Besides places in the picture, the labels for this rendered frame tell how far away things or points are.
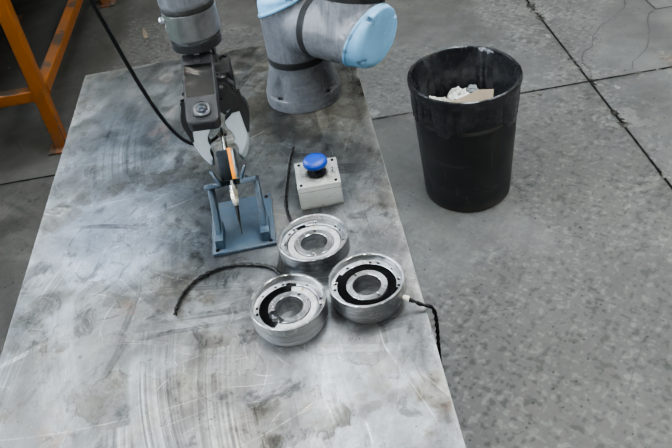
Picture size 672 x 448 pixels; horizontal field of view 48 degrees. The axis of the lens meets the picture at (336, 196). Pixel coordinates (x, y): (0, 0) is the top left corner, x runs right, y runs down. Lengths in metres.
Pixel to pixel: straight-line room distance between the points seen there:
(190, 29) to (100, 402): 0.50
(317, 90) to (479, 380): 0.89
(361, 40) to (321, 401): 0.62
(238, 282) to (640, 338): 1.25
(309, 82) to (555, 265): 1.08
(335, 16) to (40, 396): 0.75
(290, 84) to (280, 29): 0.11
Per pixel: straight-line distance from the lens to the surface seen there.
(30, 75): 3.05
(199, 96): 1.07
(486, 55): 2.42
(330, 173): 1.23
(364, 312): 1.02
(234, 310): 1.10
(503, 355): 2.04
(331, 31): 1.34
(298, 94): 1.47
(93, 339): 1.15
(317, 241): 1.16
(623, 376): 2.03
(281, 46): 1.44
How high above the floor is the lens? 1.58
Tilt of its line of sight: 38 degrees down
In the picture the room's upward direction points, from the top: 10 degrees counter-clockwise
